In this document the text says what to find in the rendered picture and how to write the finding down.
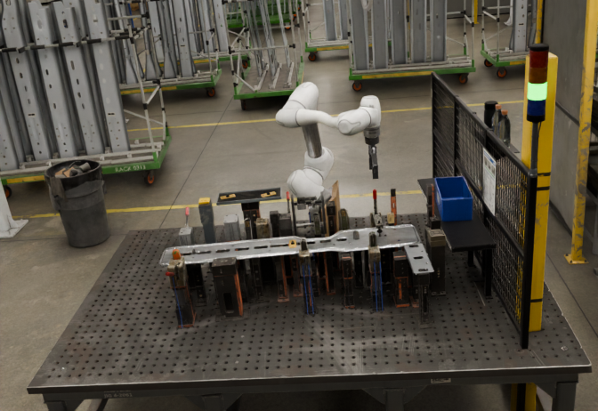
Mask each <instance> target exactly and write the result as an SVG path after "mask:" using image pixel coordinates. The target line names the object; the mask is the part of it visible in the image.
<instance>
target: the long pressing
mask: <svg viewBox="0 0 598 411"><path fill-rule="evenodd" d="M356 230H357V231H358V232H359V235H360V238H359V239H353V231H355V230H340V231H338V232H336V234H334V235H332V236H330V237H325V238H306V239H307V242H315V244H309V245H307V247H308V248H309V249H310V253H320V252H329V251H333V252H341V253H346V252H356V251H366V250H368V245H369V236H368V234H369V232H370V231H374V232H375V233H376V243H377V244H378V246H379V249H385V248H394V247H404V245H411V244H420V243H421V239H420V237H419V235H418V233H417V230H416V227H415V226H414V225H412V224H403V225H393V226H384V228H383V229H382V227H381V230H382V231H383V232H382V233H380V234H381V237H379V233H378V232H377V230H378V229H377V228H376V227H374V228H365V229H356ZM385 235H386V236H385ZM343 238H346V241H337V239H343ZM289 240H296V243H300V238H299V237H297V236H289V237H279V238H261V239H251V240H241V241H232V242H222V243H213V244H204V245H194V246H175V247H168V248H166V249H165V250H164V252H163V253H162V256H161V259H160V261H159V265H160V266H162V267H166V266H168V264H169V262H170V259H171V258H173V255H172V252H173V250H174V249H179V250H180V254H189V253H191V255H185V256H181V257H184V259H185V264H196V263H205V262H213V259H217V258H227V257H237V260H243V259H253V258H263V257H272V256H282V255H291V254H299V249H300V250H301V248H300V245H299V246H296V247H295V248H289V246H281V247H271V246H275V245H285V244H289ZM324 240H331V242H328V243H320V241H324ZM398 240H399V241H398ZM349 243H350V244H349ZM257 246H267V248H261V249H255V247H257ZM238 248H248V250H242V251H235V250H236V249H238ZM192 249H195V250H196V254H192ZM228 249H229V250H230V251H229V252H222V253H217V252H216V251H219V250H228ZM209 251H210V252H211V253H210V254H198V253H199V252H209ZM193 257H194V258H193Z"/></svg>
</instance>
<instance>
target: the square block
mask: <svg viewBox="0 0 598 411"><path fill-rule="evenodd" d="M427 236H428V250H429V259H430V261H431V264H432V266H433V269H434V272H429V278H430V285H429V292H430V295H431V297H438V296H446V295H447V294H446V292H445V291H446V285H445V245H446V235H445V233H444V231H443V229H438V230H428V235H427Z"/></svg>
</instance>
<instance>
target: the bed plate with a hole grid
mask: <svg viewBox="0 0 598 411"><path fill-rule="evenodd" d="M180 229H181V228H168V229H153V230H129V231H128V233H127V234H126V236H125V238H124V240H123V241H122V242H121V244H120V245H119V247H118V248H117V250H116V252H115V253H114V254H113V256H112V258H111V259H110V260H109V262H108V264H107V265H106V267H105V268H104V270H103V272H102V273H101V274H100V276H99V277H98V279H97V280H96V282H95V283H94V285H93V287H92V288H91V290H90V292H89V293H88V295H87V296H86V298H85V299H84V300H83V302H82V303H81V305H80V306H79V308H78V310H77V312H76V313H75V315H74V316H73V318H72V319H71V320H70V321H69V323H68V325H67V326H66V328H65V330H64V332H63V333H62V334H61V336H60V338H59V339H58V341H57V342H56V343H55V344H54V346H53V348H52V350H51V351H50V353H49V354H48V356H47V357H46V359H45V360H44V362H43V364H42V365H41V367H40V368H39V370H38V371H37V372H36V374H35V376H34V377H33V379H32V381H31V382H30V383H29V385H28V387H27V391H28V394H47V393H71V392H94V391H139V390H163V389H186V388H209V387H233V386H256V385H280V384H303V383H348V382H372V381H395V380H419V379H442V378H466V377H489V376H512V375H558V374H581V373H592V364H591V362H590V360H589V358H588V357H587V355H586V353H585V351H584V350H583V349H582V346H581V344H580V343H579V341H578V338H577V337H576V336H575V334H574V332H573V330H572V329H571V327H570V324H569V323H568V321H567V319H566V318H565V317H564V316H563V313H562V310H561V309H560V307H559V305H558V303H557V301H556V300H555V299H554V296H553V295H552V293H551V292H550V289H549V288H548V286H547V284H546V282H545V281H544V289H543V303H542V317H541V330H540V331H532V332H529V347H528V349H525V350H523V349H522V348H521V346H520V336H519V334H518V332H517V330H516V329H515V327H514V325H513V323H512V321H511V320H510V318H509V316H508V315H507V313H506V311H505V309H504V307H503V305H502V303H501V302H500V301H499V299H498V297H497V295H496V293H495V291H494V289H493V287H491V294H492V296H493V297H494V299H486V298H485V296H484V295H483V293H482V291H484V290H485V282H474V281H473V278H472V276H471V274H470V272H473V271H481V266H480V264H479V263H478V261H477V259H476V258H475V256H474V255H473V261H474V263H475V266H472V267H469V266H468V265H467V263H466V261H465V260H467V252H468V251H465V252H455V253H452V252H451V250H450V248H449V245H448V243H447V241H446V245H445V285H446V291H445V292H446V294H447V295H446V296H438V297H431V295H430V292H429V318H430V320H431V322H432V328H426V329H420V328H419V325H418V323H417V320H416V316H417V315H419V308H413V306H412V303H411V301H410V298H409V306H410V307H406V308H396V305H395V304H394V302H393V300H392V298H393V296H394V284H393V283H394V274H393V273H391V282H392V285H391V286H382V294H383V301H384V310H383V311H378V312H375V313H370V312H369V311H370V310H372V307H371V304H370V300H371V293H370V292H368V291H367V288H366V284H365V278H366V277H365V264H364V251H362V253H361V258H362V271H363V283H364V287H365V288H361V289H355V285H354V283H355V275H354V273H352V291H353V300H354V304H355V307H359V308H358V309H356V310H355V309H354V308H352V309H345V307H344V306H343V302H342V301H344V300H345V299H344V290H345V289H344V285H343V275H342V274H341V271H335V272H333V273H334V282H335V294H332V295H327V291H326V280H325V279H323V280H319V290H320V296H319V297H314V302H315V303H316V304H315V305H317V306H316V307H318V308H316V309H318V314H316V315H307V314H304V312H303V310H302V304H304V301H303V297H293V284H294V280H293V279H291V278H287V285H289V302H278V281H277V282H276V284H275V285H273V286H271V285H265V284H263V287H264V288H267V287H269V288H270V289H271V294H270V301H269V302H254V303H251V302H250V292H251V289H255V288H254V287H253V286H252V276H251V270H250V263H249V259H245V264H246V274H247V275H248V277H247V278H248V281H247V282H248V285H249V286H247V287H248V291H249V296H248V302H243V309H250V314H249V319H242V320H232V321H223V322H215V315H216V312H217V311H220V309H215V303H216V293H215V288H214V278H213V273H209V268H210V267H209V262H205V263H201V269H202V274H203V279H204V280H205V282H204V285H205V290H206V294H209V299H208V304H207V306H201V307H196V303H197V299H198V296H197V291H196V290H191V291H190V293H192V296H191V297H192V301H193V307H194V311H195V312H196V314H198V320H197V321H194V328H193V327H184V328H182V329H181V328H179V329H178V330H176V327H177V326H178V320H177V316H176V311H175V309H176V302H175V298H174V291H173V289H172V288H170V287H171V285H170V280H169V276H166V272H168V270H167V267H168V266H166V267H162V266H160V265H159V261H160V259H161V256H162V253H163V252H164V250H165V249H166V248H168V247H175V246H181V242H180V238H179V232H180ZM249 277H250V278H249Z"/></svg>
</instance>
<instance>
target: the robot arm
mask: <svg viewBox="0 0 598 411"><path fill-rule="evenodd" d="M318 97H319V90H318V88H317V86H316V85H315V84H313V83H311V82H307V83H303V84H301V85H299V86H298V87H297V88H296V89H295V90H294V92H293V93H292V95H291V96H290V98H289V100H288V102H287V104H286V105H285V106H284V108H283V109H281V110H280V111H279V112H278V113H277V115H276V121H277V122H278V123H279V124H280V125H282V126H285V127H291V128H294V127H302V131H303V137H304V141H305V145H306V148H307V151H306V152H305V159H304V168H303V170H296V171H294V172H292V173H291V174H290V176H289V178H288V180H287V186H288V187H289V189H290V190H291V192H292V193H293V194H294V195H295V196H296V197H315V196H316V197H317V200H321V195H320V192H321V191H323V196H324V204H325V203H326V201H329V200H330V199H331V197H332V187H330V188H328V189H325V188H324V187H323V186H322V182H323V181H324V180H325V178H326V177H327V175H328V173H329V171H330V169H331V167H332V165H333V163H334V156H333V153H332V151H331V150H330V149H328V148H325V147H322V144H321V139H320V136H319V128H318V124H317V123H322V124H323V125H326V126H328V127H331V128H336V129H338V130H339V131H340V133H342V134H344V135H354V134H355V133H359V132H361V131H362V130H363V134H364V136H365V143H366V144H367V145H368V154H369V158H368V159H369V170H372V174H373V179H378V163H377V153H376V144H377V143H379V135H380V121H381V107H380V103H379V100H378V98H377V97H376V96H373V95H369V96H365V97H363V98H362V100H361V103H360V107H359V108H358V109H356V110H350V111H347V112H344V113H341V114H340V115H339V116H338V117H331V116H330V115H329V114H327V113H325V112H322V111H316V110H317V102H318Z"/></svg>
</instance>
